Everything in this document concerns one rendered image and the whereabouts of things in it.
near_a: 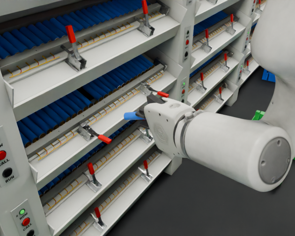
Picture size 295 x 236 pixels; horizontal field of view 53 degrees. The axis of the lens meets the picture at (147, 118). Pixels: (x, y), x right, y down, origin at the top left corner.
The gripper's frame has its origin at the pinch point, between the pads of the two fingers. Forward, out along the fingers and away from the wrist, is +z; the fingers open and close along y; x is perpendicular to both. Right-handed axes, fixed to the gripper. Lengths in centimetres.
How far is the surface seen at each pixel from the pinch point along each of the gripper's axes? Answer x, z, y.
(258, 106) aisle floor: 101, 66, 58
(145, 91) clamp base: 14.5, 27.0, 3.3
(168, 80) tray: 26.5, 31.7, 5.1
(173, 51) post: 31.3, 31.0, -3.3
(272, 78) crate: 136, 82, 56
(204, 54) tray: 53, 42, 6
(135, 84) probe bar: 12.3, 27.6, 0.0
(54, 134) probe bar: -16.9, 16.4, -1.3
